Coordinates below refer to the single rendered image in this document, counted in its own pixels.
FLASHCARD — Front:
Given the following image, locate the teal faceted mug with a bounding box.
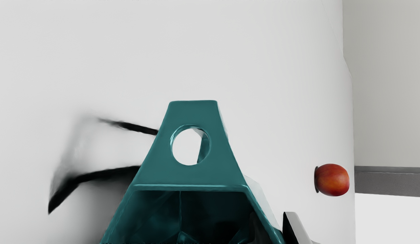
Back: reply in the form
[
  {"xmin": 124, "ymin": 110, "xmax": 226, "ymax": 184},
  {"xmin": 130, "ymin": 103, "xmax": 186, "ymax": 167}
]
[{"xmin": 100, "ymin": 100, "xmax": 286, "ymax": 244}]

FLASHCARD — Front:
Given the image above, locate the red apple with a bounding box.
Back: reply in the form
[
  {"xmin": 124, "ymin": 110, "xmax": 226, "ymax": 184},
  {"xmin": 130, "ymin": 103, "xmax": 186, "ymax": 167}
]
[{"xmin": 314, "ymin": 164, "xmax": 350, "ymax": 197}]

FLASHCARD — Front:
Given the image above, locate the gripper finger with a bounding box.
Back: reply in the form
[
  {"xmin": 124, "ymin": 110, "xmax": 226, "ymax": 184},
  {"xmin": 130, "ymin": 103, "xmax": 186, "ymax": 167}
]
[{"xmin": 283, "ymin": 211, "xmax": 321, "ymax": 244}]

